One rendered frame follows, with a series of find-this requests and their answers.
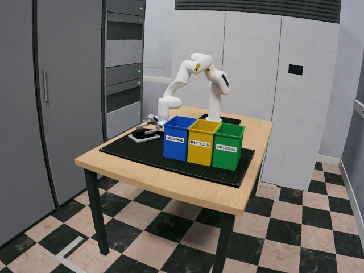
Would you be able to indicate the green open-top bin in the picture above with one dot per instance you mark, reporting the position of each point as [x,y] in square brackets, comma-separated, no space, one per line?
[227,146]

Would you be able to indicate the blue bin with label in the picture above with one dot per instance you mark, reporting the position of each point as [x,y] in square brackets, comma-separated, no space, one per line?
[176,136]

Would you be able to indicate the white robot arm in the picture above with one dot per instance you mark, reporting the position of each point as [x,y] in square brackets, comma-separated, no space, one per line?
[218,86]

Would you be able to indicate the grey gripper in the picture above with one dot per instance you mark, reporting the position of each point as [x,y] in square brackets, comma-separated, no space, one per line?
[158,125]

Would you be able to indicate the yellow open-top bin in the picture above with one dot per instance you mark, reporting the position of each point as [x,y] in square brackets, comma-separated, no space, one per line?
[201,141]

